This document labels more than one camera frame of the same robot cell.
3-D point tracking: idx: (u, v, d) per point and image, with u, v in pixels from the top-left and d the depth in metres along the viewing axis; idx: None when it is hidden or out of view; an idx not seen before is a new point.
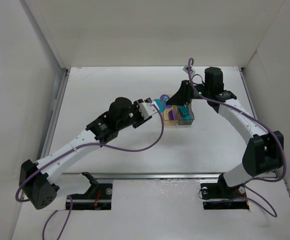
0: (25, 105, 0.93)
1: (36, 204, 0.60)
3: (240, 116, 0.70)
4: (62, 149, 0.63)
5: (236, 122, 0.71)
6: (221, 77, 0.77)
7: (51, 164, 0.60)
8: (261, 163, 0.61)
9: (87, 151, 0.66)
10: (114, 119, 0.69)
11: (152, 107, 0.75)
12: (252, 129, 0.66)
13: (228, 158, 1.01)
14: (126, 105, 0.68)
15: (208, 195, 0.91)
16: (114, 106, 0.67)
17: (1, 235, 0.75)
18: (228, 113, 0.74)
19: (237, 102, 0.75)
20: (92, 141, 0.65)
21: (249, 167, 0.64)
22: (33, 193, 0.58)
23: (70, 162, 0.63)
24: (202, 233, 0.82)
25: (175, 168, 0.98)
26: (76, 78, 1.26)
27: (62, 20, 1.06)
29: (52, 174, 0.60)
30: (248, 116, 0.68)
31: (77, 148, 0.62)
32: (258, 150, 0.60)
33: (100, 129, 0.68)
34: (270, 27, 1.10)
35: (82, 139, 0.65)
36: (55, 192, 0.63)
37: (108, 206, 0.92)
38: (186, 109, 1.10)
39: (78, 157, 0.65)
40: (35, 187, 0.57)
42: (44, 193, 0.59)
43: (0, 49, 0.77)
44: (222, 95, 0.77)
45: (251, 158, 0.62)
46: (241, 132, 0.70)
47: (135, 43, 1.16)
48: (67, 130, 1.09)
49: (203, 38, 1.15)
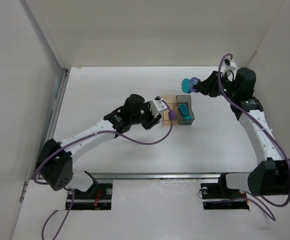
0: (25, 104, 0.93)
1: (54, 185, 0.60)
3: (260, 132, 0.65)
4: (83, 133, 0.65)
5: (254, 137, 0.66)
6: (252, 83, 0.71)
7: (73, 144, 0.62)
8: (267, 186, 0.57)
9: (105, 137, 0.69)
10: (128, 113, 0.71)
11: (161, 103, 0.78)
12: (268, 151, 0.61)
13: (229, 157, 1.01)
14: (141, 101, 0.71)
15: (208, 195, 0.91)
16: (130, 101, 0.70)
17: (1, 235, 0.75)
18: (249, 126, 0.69)
19: (262, 115, 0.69)
20: (110, 128, 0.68)
21: (252, 186, 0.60)
22: (54, 171, 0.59)
23: (89, 145, 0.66)
24: (201, 233, 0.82)
25: (175, 168, 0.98)
26: (76, 78, 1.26)
27: (63, 19, 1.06)
29: (75, 153, 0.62)
30: (269, 136, 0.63)
31: (98, 133, 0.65)
32: (267, 174, 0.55)
33: (116, 121, 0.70)
34: (270, 27, 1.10)
35: (101, 126, 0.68)
36: (71, 174, 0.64)
37: (108, 206, 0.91)
38: (186, 109, 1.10)
39: (96, 142, 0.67)
40: (59, 162, 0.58)
42: (65, 172, 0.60)
43: (0, 48, 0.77)
44: (247, 102, 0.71)
45: (257, 179, 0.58)
46: (256, 149, 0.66)
47: (135, 43, 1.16)
48: (67, 130, 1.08)
49: (203, 38, 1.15)
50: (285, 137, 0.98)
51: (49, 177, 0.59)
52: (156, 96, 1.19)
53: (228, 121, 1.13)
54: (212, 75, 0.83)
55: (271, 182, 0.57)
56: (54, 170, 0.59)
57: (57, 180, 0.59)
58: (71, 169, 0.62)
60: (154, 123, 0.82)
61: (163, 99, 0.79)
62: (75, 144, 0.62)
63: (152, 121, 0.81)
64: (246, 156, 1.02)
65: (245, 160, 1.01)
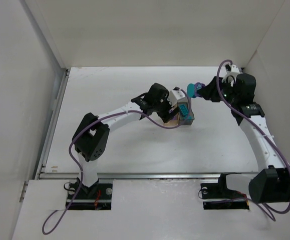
0: (25, 104, 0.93)
1: (90, 155, 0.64)
3: (261, 138, 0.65)
4: (115, 110, 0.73)
5: (255, 143, 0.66)
6: (253, 88, 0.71)
7: (109, 119, 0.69)
8: (268, 194, 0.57)
9: (132, 118, 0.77)
10: (153, 99, 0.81)
11: (179, 93, 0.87)
12: (270, 158, 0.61)
13: (229, 157, 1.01)
14: (164, 88, 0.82)
15: (208, 195, 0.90)
16: (155, 87, 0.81)
17: (1, 235, 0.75)
18: (250, 131, 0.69)
19: (263, 121, 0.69)
20: (138, 109, 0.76)
21: (254, 193, 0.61)
22: (93, 140, 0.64)
23: (121, 122, 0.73)
24: (201, 233, 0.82)
25: (175, 168, 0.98)
26: (76, 77, 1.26)
27: (62, 20, 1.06)
29: (110, 126, 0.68)
30: (270, 142, 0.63)
31: (128, 111, 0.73)
32: (269, 183, 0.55)
33: (141, 104, 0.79)
34: (270, 27, 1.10)
35: (130, 106, 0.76)
36: (104, 148, 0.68)
37: (108, 206, 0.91)
38: (186, 109, 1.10)
39: (125, 121, 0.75)
40: (99, 132, 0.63)
42: (101, 143, 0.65)
43: (0, 48, 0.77)
44: (248, 107, 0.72)
45: (259, 186, 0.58)
46: (257, 155, 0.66)
47: (136, 43, 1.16)
48: (67, 130, 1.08)
49: (203, 38, 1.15)
50: (285, 137, 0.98)
51: (86, 146, 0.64)
52: None
53: (228, 121, 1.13)
54: (213, 80, 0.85)
55: (272, 190, 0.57)
56: (92, 139, 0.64)
57: (95, 148, 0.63)
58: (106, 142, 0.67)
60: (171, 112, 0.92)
61: (181, 89, 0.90)
62: (110, 119, 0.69)
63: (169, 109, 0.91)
64: (246, 156, 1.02)
65: (245, 160, 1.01)
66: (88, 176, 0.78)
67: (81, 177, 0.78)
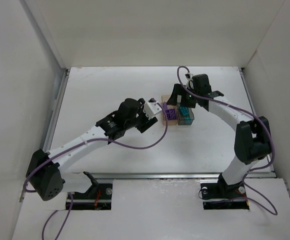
0: (25, 104, 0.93)
1: (43, 194, 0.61)
3: (227, 108, 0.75)
4: (73, 141, 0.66)
5: (225, 115, 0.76)
6: (206, 79, 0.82)
7: (62, 155, 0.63)
8: (250, 145, 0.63)
9: (96, 145, 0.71)
10: (122, 118, 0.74)
11: (156, 105, 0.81)
12: (239, 117, 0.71)
13: (228, 158, 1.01)
14: (135, 105, 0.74)
15: (208, 195, 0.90)
16: (124, 105, 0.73)
17: (2, 235, 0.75)
18: (217, 108, 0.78)
19: (225, 99, 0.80)
20: (101, 136, 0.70)
21: (240, 154, 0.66)
22: (42, 182, 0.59)
23: (80, 154, 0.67)
24: (201, 233, 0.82)
25: (175, 168, 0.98)
26: (76, 78, 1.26)
27: (62, 20, 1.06)
29: (63, 164, 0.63)
30: (235, 107, 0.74)
31: (87, 141, 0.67)
32: (245, 133, 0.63)
33: (109, 127, 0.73)
34: (270, 27, 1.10)
35: (92, 134, 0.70)
36: (62, 184, 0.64)
37: (108, 206, 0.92)
38: (186, 109, 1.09)
39: (87, 151, 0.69)
40: (46, 176, 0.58)
42: (53, 184, 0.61)
43: (0, 49, 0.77)
44: (210, 94, 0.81)
45: (240, 142, 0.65)
46: (231, 124, 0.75)
47: (135, 43, 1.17)
48: (67, 130, 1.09)
49: (203, 38, 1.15)
50: (286, 137, 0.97)
51: (39, 185, 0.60)
52: (156, 97, 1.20)
53: None
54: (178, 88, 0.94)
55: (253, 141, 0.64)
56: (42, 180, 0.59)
57: (46, 190, 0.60)
58: (59, 180, 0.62)
60: (148, 125, 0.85)
61: (158, 101, 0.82)
62: (64, 155, 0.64)
63: (146, 122, 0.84)
64: None
65: None
66: (79, 183, 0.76)
67: (68, 189, 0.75)
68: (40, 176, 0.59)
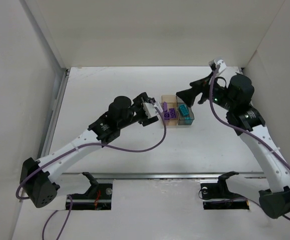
0: (25, 104, 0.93)
1: (36, 202, 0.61)
3: (269, 155, 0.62)
4: (64, 148, 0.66)
5: (263, 159, 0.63)
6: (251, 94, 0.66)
7: (53, 163, 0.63)
8: (285, 210, 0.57)
9: (88, 150, 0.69)
10: (115, 120, 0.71)
11: (154, 108, 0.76)
12: (282, 177, 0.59)
13: (228, 158, 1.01)
14: (124, 106, 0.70)
15: (208, 195, 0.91)
16: (114, 107, 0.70)
17: (2, 236, 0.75)
18: (254, 146, 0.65)
19: (265, 131, 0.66)
20: (94, 140, 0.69)
21: (268, 208, 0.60)
22: (34, 190, 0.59)
23: (72, 160, 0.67)
24: (201, 233, 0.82)
25: (175, 168, 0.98)
26: (76, 77, 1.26)
27: (62, 20, 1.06)
29: (54, 172, 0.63)
30: (280, 159, 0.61)
31: (78, 147, 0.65)
32: (287, 204, 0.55)
33: (102, 129, 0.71)
34: (270, 27, 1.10)
35: (83, 139, 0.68)
36: (56, 191, 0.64)
37: (108, 206, 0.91)
38: (186, 109, 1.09)
39: (79, 156, 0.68)
40: (36, 185, 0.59)
42: (45, 192, 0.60)
43: (0, 49, 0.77)
44: (247, 116, 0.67)
45: (274, 204, 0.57)
46: (266, 171, 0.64)
47: (135, 43, 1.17)
48: (68, 130, 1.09)
49: (203, 38, 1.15)
50: (286, 137, 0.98)
51: (31, 194, 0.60)
52: (157, 96, 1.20)
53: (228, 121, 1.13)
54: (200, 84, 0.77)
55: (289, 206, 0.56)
56: (33, 188, 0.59)
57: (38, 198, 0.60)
58: (52, 187, 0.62)
60: (150, 121, 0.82)
61: (157, 103, 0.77)
62: (54, 163, 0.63)
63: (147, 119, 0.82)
64: (245, 157, 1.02)
65: (244, 161, 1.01)
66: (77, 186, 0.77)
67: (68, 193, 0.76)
68: (32, 185, 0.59)
